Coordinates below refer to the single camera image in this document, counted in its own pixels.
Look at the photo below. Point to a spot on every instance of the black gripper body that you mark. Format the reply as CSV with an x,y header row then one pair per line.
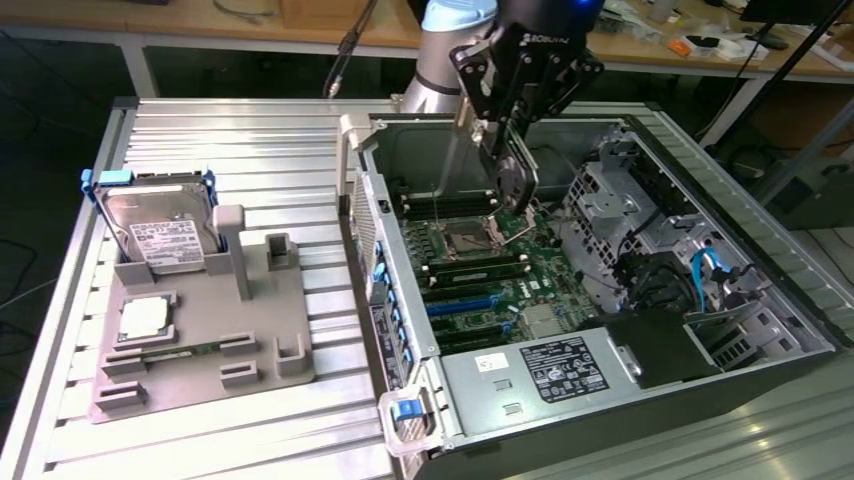
x,y
547,25

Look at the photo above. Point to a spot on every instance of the graphics card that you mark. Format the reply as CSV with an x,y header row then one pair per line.
x,y
517,175

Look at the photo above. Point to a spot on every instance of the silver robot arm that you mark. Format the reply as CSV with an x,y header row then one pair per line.
x,y
434,65

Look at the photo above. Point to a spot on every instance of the clear plastic bag pile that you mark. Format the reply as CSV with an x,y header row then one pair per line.
x,y
630,22

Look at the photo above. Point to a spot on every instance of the small orange box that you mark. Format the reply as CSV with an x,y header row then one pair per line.
x,y
681,47

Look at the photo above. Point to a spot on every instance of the black RAM slot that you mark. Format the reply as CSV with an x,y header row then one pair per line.
x,y
454,202
454,214
454,208
454,196
461,261

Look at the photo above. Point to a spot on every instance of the white packaging box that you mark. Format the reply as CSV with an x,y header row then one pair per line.
x,y
734,50

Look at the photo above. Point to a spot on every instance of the tall silver disk bay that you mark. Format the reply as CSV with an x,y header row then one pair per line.
x,y
601,210

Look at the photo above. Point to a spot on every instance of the thin metal locking lever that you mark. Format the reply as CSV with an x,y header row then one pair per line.
x,y
436,210

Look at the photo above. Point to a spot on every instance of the black latch peg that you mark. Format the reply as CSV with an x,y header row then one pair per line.
x,y
384,206

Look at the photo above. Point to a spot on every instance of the black monitor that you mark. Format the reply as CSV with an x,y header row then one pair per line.
x,y
767,37

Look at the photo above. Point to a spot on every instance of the metal socket cover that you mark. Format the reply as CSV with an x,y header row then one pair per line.
x,y
514,230

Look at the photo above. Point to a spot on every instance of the CPU socket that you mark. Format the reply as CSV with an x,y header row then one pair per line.
x,y
467,240

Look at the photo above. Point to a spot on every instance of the black slanted pole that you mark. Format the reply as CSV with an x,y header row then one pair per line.
x,y
798,45

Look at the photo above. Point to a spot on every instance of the blue slot clip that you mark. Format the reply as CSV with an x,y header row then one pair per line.
x,y
402,337
380,250
398,318
392,297
383,274
404,358

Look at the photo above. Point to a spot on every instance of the black RAM stick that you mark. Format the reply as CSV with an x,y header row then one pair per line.
x,y
477,274

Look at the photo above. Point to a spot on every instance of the green motherboard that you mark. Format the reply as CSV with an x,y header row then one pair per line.
x,y
543,292

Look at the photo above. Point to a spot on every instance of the long black expansion slot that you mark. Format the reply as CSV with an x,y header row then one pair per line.
x,y
461,294

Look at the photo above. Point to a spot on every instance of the blue expansion slot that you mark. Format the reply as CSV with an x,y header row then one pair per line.
x,y
461,305

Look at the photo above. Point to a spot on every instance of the silver chipset heatsink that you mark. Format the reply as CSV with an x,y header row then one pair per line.
x,y
541,322

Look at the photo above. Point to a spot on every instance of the black plastic shroud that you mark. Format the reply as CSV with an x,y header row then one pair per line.
x,y
654,350

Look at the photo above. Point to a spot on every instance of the hard disk in blue caddy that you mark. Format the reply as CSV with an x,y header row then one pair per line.
x,y
154,220

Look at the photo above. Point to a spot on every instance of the low silver disk bay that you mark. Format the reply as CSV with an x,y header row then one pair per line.
x,y
734,340

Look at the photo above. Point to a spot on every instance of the grey parts rack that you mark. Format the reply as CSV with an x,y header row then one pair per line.
x,y
214,320

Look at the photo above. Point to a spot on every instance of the silver power supply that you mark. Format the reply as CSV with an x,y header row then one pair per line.
x,y
507,400

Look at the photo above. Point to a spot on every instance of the blue case latch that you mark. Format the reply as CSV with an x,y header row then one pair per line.
x,y
406,411

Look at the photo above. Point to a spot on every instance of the black PC case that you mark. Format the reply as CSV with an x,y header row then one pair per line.
x,y
734,400

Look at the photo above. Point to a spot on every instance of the silver CPU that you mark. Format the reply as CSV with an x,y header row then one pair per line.
x,y
143,317

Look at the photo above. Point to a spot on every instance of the green RAM stick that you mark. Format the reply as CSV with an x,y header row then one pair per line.
x,y
180,352

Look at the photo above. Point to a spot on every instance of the wooden desk white frame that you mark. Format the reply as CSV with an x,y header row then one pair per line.
x,y
167,20
621,55

